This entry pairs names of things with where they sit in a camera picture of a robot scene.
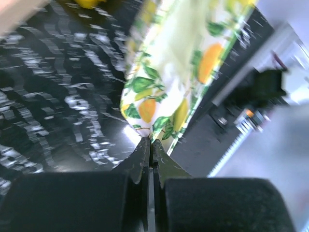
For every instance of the yellow floral cloth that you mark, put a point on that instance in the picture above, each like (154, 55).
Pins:
(174, 52)

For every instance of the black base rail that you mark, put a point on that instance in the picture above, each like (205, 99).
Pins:
(219, 131)

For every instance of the yellow plastic tray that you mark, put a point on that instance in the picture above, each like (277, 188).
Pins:
(88, 4)

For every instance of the wooden clothes rack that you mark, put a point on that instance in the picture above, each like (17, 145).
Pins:
(15, 12)

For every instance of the black marbled mat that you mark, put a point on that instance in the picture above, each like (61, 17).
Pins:
(60, 84)

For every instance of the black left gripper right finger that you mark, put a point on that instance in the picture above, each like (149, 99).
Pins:
(173, 193)

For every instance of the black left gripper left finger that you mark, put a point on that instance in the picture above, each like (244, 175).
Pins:
(136, 168)

